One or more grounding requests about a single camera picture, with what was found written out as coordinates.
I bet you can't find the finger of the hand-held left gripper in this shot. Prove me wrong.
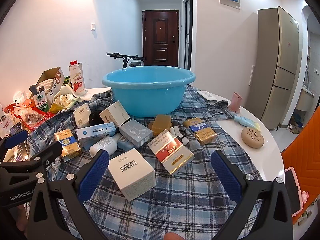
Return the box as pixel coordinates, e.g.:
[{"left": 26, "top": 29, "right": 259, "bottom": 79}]
[
  {"left": 0, "top": 141, "right": 63, "bottom": 172},
  {"left": 0, "top": 129, "right": 29, "bottom": 162}
]

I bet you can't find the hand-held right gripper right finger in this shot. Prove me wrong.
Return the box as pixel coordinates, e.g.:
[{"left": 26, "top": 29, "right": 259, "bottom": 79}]
[{"left": 211, "top": 150, "right": 293, "bottom": 240}]

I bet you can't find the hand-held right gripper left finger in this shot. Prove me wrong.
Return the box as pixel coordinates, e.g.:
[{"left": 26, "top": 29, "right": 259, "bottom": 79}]
[{"left": 27, "top": 149, "right": 110, "bottom": 240}]

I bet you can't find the yellow and blue box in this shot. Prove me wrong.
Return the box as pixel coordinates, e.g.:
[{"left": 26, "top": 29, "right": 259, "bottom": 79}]
[{"left": 54, "top": 129, "right": 82, "bottom": 162}]

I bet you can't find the light blue and white box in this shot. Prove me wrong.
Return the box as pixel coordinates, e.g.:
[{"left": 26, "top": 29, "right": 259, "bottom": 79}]
[{"left": 76, "top": 122, "right": 117, "bottom": 151}]

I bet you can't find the red and white carton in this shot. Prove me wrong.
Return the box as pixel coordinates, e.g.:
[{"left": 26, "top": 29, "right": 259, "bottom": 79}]
[{"left": 147, "top": 129, "right": 195, "bottom": 176}]

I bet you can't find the blue plastic basin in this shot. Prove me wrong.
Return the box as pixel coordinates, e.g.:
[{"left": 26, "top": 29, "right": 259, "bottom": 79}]
[{"left": 102, "top": 65, "right": 196, "bottom": 117}]

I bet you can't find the person's left hand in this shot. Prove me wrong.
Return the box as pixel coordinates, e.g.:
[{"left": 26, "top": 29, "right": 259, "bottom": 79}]
[{"left": 12, "top": 201, "right": 32, "bottom": 240}]

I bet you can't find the black smartphone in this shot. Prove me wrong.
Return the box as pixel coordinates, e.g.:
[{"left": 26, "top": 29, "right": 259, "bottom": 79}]
[{"left": 9, "top": 122, "right": 30, "bottom": 161}]

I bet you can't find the red and white plastic bag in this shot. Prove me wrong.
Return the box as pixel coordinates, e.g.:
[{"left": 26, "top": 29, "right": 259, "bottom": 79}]
[{"left": 0, "top": 100, "right": 25, "bottom": 137}]

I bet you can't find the white plastic bottle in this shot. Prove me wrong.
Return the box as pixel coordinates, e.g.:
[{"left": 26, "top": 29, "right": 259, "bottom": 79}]
[{"left": 89, "top": 133, "right": 122, "bottom": 158}]

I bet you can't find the white barcode box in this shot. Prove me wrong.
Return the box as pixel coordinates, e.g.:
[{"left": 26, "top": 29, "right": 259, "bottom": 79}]
[{"left": 108, "top": 148, "right": 156, "bottom": 202}]

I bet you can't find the small light blue packet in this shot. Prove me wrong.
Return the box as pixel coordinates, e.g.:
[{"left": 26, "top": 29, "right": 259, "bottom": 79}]
[{"left": 117, "top": 136, "right": 137, "bottom": 151}]

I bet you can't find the beige round air freshener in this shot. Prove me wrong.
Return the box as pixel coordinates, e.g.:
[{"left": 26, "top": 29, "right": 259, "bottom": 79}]
[{"left": 241, "top": 127, "right": 265, "bottom": 149}]

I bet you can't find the cream packet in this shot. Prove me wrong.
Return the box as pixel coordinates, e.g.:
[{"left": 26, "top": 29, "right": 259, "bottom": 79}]
[{"left": 73, "top": 103, "right": 92, "bottom": 128}]

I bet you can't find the blue and gold box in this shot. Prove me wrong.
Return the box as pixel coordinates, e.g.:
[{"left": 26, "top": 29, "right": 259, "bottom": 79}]
[{"left": 182, "top": 118, "right": 217, "bottom": 145}]

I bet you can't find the crumpled white plastic bag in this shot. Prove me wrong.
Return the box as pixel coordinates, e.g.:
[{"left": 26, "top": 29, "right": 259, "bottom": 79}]
[{"left": 54, "top": 94, "right": 83, "bottom": 113}]

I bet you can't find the light blue tube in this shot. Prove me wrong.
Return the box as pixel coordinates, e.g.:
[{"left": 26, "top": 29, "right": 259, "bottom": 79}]
[{"left": 233, "top": 115, "right": 261, "bottom": 131}]

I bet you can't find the black round object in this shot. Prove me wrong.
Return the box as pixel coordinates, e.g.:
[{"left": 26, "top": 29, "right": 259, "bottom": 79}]
[{"left": 89, "top": 110, "right": 103, "bottom": 125}]

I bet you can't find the blue plaid cloth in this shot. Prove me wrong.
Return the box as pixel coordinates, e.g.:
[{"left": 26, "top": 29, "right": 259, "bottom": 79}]
[{"left": 27, "top": 84, "right": 263, "bottom": 240}]

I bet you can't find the grey box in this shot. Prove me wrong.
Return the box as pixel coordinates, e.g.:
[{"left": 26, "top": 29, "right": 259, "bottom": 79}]
[{"left": 119, "top": 119, "right": 153, "bottom": 148}]

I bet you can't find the plain white box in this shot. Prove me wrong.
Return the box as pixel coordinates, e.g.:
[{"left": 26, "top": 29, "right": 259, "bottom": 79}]
[{"left": 99, "top": 101, "right": 130, "bottom": 128}]

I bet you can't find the pink framed tablet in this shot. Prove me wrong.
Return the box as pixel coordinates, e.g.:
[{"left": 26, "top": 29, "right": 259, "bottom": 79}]
[{"left": 285, "top": 167, "right": 308, "bottom": 217}]

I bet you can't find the pink cup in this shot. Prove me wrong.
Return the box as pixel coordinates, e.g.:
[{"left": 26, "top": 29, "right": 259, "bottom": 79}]
[{"left": 227, "top": 92, "right": 243, "bottom": 113}]

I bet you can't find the brown cardboard box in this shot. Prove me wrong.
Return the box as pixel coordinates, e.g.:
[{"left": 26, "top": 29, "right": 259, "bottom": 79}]
[{"left": 35, "top": 67, "right": 65, "bottom": 105}]

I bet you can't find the orange chair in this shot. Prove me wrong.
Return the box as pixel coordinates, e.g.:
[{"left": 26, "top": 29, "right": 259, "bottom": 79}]
[{"left": 280, "top": 105, "right": 320, "bottom": 230}]

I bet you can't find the white remote control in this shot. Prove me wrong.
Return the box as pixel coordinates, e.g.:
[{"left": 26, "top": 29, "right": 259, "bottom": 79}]
[{"left": 197, "top": 90, "right": 218, "bottom": 103}]

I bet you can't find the amber soap case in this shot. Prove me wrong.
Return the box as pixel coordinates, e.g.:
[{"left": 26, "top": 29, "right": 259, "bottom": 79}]
[{"left": 148, "top": 114, "right": 172, "bottom": 136}]

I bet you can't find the beige refrigerator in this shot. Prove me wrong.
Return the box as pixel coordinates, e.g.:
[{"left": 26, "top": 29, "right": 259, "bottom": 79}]
[{"left": 246, "top": 6, "right": 300, "bottom": 130}]

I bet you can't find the black bicycle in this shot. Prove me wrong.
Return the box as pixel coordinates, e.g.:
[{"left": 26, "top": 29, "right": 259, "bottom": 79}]
[{"left": 106, "top": 52, "right": 146, "bottom": 68}]

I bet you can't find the black framed glass door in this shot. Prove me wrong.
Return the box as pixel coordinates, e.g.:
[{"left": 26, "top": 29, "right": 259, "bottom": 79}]
[{"left": 182, "top": 0, "right": 193, "bottom": 70}]

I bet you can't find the brown entrance door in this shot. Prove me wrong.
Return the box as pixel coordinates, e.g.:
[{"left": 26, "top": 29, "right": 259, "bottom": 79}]
[{"left": 142, "top": 10, "right": 179, "bottom": 67}]

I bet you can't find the black hair tie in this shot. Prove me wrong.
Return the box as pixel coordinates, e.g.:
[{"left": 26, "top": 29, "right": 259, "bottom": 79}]
[{"left": 175, "top": 129, "right": 188, "bottom": 143}]

